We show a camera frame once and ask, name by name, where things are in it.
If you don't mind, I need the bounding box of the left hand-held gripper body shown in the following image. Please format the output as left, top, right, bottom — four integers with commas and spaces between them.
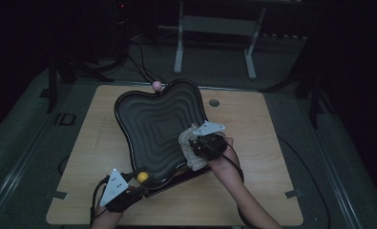
99, 168, 145, 214

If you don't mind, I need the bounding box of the right hand-held gripper cable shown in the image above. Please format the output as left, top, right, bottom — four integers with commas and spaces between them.
204, 141, 252, 229

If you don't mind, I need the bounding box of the grey tape strip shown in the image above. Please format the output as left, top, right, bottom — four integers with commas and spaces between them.
284, 189, 304, 198
51, 190, 69, 200

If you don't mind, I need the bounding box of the person's left hand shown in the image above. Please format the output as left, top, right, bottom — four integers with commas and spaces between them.
93, 205, 124, 225

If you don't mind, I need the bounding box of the person's right hand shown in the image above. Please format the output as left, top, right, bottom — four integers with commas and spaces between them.
207, 136, 241, 179

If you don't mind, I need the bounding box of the black floor cable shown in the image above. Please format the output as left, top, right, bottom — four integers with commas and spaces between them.
125, 53, 156, 84
130, 40, 168, 86
277, 135, 333, 229
57, 156, 70, 176

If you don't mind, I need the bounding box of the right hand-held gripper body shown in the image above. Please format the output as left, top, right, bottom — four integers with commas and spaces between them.
189, 120, 229, 161

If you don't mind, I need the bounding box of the yellow ball knob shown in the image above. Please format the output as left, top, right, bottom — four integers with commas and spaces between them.
136, 171, 150, 184

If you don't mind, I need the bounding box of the black wavy tray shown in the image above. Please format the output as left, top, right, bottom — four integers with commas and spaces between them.
114, 78, 210, 198

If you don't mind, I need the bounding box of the grey fluffy cloth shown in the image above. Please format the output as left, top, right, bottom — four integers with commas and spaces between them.
178, 123, 209, 172

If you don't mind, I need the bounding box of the black tripod stand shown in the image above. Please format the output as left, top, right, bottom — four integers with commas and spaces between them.
261, 31, 325, 130
46, 53, 127, 114

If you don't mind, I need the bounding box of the white metal stand frame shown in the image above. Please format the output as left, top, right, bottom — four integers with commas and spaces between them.
158, 0, 308, 80

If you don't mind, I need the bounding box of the hand-held gripper cable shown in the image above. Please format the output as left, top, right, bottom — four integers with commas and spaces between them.
204, 141, 252, 229
89, 174, 114, 227

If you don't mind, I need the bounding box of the left hand-held gripper cable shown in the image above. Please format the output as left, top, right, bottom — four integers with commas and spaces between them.
89, 174, 114, 227

